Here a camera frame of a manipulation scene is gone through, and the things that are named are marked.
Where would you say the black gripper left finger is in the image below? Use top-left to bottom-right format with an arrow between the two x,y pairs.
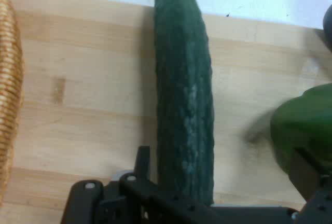
61,145 -> 182,224

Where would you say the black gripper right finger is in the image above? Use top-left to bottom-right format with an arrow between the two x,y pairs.
292,146 -> 332,224

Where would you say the green bell pepper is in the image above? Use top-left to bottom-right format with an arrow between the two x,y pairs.
269,83 -> 332,181

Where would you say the wooden cutting board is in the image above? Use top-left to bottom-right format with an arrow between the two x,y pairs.
0,0 -> 332,224

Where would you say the long dark green cucumber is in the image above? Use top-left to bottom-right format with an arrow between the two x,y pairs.
153,0 -> 216,207

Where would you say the woven wicker basket with handles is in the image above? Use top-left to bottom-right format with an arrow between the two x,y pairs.
0,0 -> 25,191

